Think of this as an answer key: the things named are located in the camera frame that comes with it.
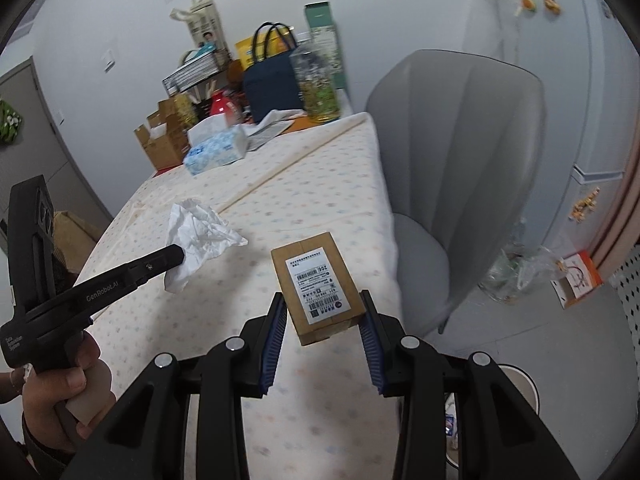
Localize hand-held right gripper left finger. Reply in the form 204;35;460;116
60;291;289;480

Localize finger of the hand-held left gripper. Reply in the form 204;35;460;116
125;242;187;287

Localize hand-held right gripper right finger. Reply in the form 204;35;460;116
359;289;576;480

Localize white tissue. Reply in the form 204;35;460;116
164;198;249;295

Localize labelled brown cardboard box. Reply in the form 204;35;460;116
270;231;366;347

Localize white trash bin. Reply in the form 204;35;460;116
442;364;540;466

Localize person's left hand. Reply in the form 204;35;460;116
10;332;118;456

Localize grey cabinet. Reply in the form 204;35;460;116
0;57;113;241

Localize open brown cardboard box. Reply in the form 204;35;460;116
133;119;190;171

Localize blue tissue pack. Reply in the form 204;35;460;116
182;114;249;177

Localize dotted cream tablecloth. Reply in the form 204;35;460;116
75;110;406;480

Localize gold patterned box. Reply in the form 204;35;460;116
157;94;201;133

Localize clear plastic bag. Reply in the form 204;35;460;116
477;245;566;303

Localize white papers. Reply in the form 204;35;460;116
244;109;302;152

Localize grey chair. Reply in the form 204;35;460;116
365;49;547;336

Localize navy tote bag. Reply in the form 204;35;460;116
242;22;307;123

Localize orange and white box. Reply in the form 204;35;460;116
550;251;603;309

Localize yellow box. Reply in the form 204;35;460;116
235;27;296;71

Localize clear glass jar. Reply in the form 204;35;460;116
289;40;341;125

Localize cluster of wooden fridge magnets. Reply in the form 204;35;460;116
569;186;602;224

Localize white pegboard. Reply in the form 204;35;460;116
607;247;640;341

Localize tall green box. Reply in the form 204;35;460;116
304;2;348;91

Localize white refrigerator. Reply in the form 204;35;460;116
462;0;640;271

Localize white mesh bag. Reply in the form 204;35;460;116
462;0;523;56

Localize black wire basket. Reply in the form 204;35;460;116
161;50;223;97

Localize beige tall carton with handle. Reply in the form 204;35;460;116
170;0;232;61

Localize pink door frame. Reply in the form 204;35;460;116
592;175;640;283

